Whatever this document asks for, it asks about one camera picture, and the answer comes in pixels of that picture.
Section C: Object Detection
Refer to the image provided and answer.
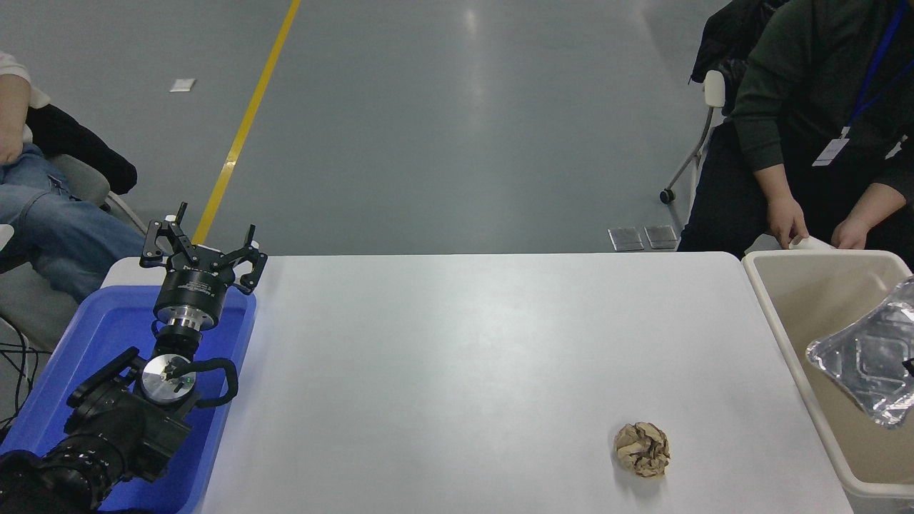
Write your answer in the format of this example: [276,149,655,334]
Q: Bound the black jacket on white chair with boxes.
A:
[689,0,783,115]

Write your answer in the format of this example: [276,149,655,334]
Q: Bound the grey chair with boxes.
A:
[0,153,151,351]

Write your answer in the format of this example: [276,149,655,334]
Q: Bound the crumpled tan paper ball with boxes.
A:
[614,422,671,478]

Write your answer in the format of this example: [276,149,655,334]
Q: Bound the rectangular foil tray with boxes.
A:
[805,275,914,429]

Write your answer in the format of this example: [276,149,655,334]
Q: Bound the person's left hand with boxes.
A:
[830,216,873,251]

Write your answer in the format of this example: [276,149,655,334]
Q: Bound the black jacket on grey chair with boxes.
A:
[25,104,139,196]

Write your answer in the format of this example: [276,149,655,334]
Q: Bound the person's right hand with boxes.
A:
[767,196,810,249]

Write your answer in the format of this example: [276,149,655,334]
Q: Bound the white chair with casters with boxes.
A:
[658,70,726,208]

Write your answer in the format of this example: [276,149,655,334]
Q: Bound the seated person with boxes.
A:
[0,54,147,304]

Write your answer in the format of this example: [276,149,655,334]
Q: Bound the large pale bin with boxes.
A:
[743,250,914,500]

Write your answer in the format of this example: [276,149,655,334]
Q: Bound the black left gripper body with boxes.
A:
[154,246,241,318]

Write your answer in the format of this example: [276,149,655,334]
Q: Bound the blue lanyard with badge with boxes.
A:
[812,0,914,167]

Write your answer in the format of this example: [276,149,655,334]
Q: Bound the black floor cables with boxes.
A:
[0,314,52,429]

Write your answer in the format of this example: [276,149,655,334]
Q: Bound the person with lanyard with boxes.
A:
[677,0,914,254]

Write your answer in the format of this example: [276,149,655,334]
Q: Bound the blue plastic tray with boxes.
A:
[0,284,258,514]

